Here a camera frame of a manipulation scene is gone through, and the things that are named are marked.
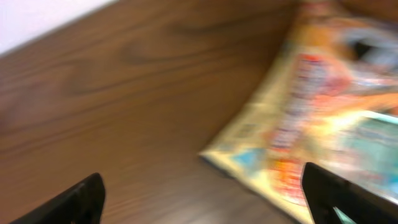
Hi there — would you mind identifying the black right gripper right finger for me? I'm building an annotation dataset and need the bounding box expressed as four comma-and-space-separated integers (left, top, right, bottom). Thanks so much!
302, 162, 397, 224

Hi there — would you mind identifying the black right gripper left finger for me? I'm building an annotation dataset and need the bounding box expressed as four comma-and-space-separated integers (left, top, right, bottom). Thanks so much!
11, 173, 106, 224

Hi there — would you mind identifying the large orange white snack bag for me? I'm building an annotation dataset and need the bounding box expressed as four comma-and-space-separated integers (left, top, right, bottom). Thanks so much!
201, 1, 397, 223

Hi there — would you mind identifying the green snack packet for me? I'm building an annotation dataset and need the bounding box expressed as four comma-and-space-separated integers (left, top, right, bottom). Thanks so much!
339, 111, 397, 200

